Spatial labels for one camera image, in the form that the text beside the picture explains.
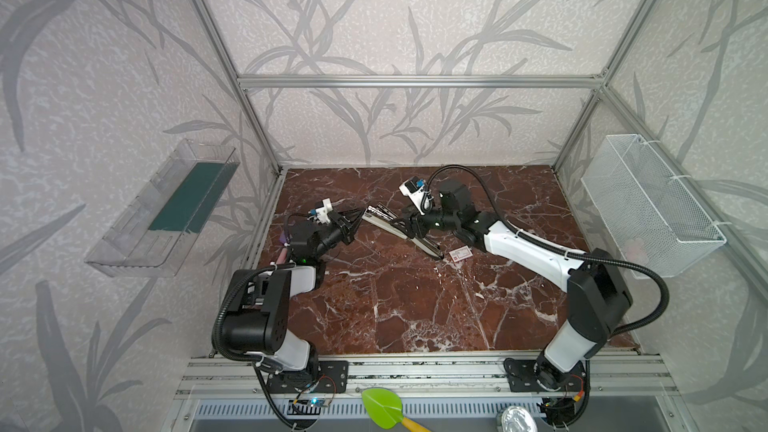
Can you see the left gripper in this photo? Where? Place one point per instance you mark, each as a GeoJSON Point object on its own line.
{"type": "Point", "coordinates": [335, 228]}

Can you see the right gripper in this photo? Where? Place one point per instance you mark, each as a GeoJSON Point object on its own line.
{"type": "Point", "coordinates": [417, 222]}

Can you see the white black stapler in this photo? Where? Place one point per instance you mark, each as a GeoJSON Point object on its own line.
{"type": "Point", "coordinates": [383, 218]}

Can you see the red white staple box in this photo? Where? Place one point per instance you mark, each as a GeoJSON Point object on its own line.
{"type": "Point", "coordinates": [460, 254]}

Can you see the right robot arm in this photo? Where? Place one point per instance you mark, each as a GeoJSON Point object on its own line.
{"type": "Point", "coordinates": [597, 294]}

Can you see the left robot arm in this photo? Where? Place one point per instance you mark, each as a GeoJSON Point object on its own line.
{"type": "Point", "coordinates": [252, 322]}

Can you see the purple plastic tool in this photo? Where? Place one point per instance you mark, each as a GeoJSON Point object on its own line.
{"type": "Point", "coordinates": [284, 251]}

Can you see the green plastic scoop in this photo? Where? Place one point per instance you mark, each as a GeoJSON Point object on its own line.
{"type": "Point", "coordinates": [385, 409]}

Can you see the pink object in basket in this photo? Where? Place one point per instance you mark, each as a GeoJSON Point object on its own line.
{"type": "Point", "coordinates": [634, 250]}

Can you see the silver foil roll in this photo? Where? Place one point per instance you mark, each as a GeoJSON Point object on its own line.
{"type": "Point", "coordinates": [515, 419]}

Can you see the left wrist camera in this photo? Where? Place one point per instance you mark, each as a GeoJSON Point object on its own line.
{"type": "Point", "coordinates": [322, 211]}

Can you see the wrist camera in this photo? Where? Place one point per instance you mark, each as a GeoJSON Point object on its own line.
{"type": "Point", "coordinates": [417, 192]}
{"type": "Point", "coordinates": [322, 211]}

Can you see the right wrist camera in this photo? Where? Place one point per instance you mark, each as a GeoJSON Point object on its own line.
{"type": "Point", "coordinates": [417, 192]}

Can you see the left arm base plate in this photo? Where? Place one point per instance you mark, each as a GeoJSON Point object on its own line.
{"type": "Point", "coordinates": [325, 376]}

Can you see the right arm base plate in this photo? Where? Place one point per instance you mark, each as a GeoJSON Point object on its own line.
{"type": "Point", "coordinates": [539, 376]}

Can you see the clear plastic wall bin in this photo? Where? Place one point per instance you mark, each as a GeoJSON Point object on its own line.
{"type": "Point", "coordinates": [155, 233]}

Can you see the white wire mesh basket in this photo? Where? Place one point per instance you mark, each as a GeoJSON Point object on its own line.
{"type": "Point", "coordinates": [639, 196]}

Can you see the aluminium front rail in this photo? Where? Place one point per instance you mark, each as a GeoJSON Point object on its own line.
{"type": "Point", "coordinates": [615, 372]}

